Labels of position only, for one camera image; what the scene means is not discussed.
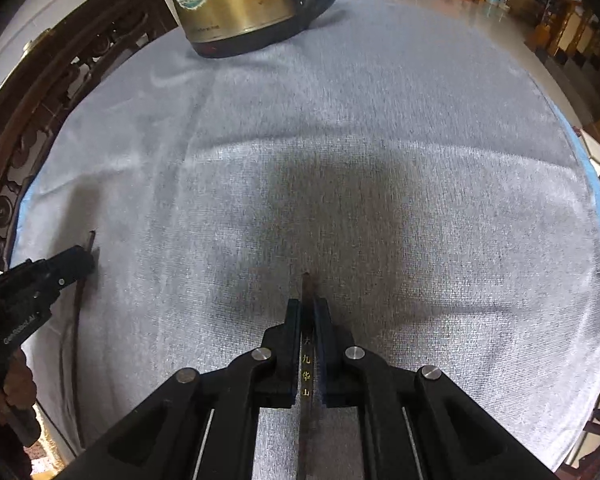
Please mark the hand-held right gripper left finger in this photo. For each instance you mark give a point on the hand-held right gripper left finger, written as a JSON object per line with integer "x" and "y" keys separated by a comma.
{"x": 292, "y": 325}

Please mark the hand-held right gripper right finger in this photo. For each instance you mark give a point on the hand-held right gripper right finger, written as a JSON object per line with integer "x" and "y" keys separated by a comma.
{"x": 324, "y": 325}

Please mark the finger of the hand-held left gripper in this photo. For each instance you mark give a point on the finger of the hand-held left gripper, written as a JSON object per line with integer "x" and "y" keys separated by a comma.
{"x": 75, "y": 262}

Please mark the dark wooden chopstick gold lettering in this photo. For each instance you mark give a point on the dark wooden chopstick gold lettering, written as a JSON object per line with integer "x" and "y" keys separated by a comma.
{"x": 306, "y": 360}

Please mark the person's left hand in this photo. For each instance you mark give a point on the person's left hand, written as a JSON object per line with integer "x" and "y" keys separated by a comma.
{"x": 20, "y": 382}

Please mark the grey tablecloth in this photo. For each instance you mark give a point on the grey tablecloth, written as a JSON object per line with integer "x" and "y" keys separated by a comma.
{"x": 380, "y": 185}

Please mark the carved wooden sideboard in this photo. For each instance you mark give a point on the carved wooden sideboard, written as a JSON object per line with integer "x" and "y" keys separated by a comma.
{"x": 40, "y": 110}

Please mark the brass electric kettle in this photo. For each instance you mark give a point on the brass electric kettle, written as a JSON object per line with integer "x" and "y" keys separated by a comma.
{"x": 240, "y": 5}

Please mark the small white stool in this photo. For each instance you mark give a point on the small white stool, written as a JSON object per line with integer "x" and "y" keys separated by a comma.
{"x": 595, "y": 147}

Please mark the wooden stair railing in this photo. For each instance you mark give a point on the wooden stair railing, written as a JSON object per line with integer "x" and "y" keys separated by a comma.
{"x": 565, "y": 25}

